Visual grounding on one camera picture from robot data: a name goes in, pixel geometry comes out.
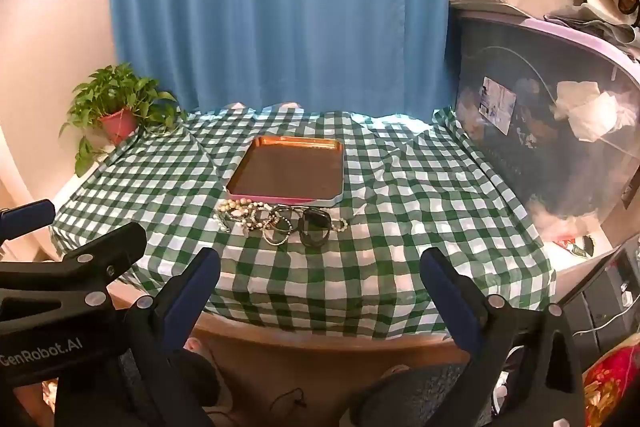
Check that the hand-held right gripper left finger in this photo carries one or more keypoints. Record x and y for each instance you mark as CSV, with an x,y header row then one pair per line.
x,y
192,292

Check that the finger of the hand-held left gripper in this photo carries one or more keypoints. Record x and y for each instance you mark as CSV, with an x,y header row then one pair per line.
x,y
115,247
30,216

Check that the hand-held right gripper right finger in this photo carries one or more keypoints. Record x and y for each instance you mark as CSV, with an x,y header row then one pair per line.
x,y
445,292

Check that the copper tray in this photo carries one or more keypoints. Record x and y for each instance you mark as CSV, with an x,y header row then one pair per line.
x,y
290,169

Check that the green checkered tablecloth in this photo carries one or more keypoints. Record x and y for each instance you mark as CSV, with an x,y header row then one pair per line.
x,y
400,217

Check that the person's right leg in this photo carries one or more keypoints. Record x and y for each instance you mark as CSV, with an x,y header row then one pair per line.
x,y
410,394

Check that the brown round table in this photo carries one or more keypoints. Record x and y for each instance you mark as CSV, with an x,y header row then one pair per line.
x,y
325,357

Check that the red white packet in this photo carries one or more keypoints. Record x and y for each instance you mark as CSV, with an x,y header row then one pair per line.
x,y
575,247

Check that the green plant in red pot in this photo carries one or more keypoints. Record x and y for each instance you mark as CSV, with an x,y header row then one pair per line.
x,y
115,92

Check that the dark plastic storage bin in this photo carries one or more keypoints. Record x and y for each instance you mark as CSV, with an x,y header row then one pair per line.
x,y
550,147

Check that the red patterned cloth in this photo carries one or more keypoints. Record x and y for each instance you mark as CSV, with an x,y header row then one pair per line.
x,y
612,382

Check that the paper label on bin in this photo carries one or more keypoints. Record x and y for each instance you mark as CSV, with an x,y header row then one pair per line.
x,y
497,99

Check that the white plastic bag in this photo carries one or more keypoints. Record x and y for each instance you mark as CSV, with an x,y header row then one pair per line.
x,y
585,107

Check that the blue curtain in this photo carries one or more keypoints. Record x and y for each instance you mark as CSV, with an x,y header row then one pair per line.
x,y
280,7

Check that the grey crumpled cloth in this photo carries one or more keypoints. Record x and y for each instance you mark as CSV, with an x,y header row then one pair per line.
x,y
590,24

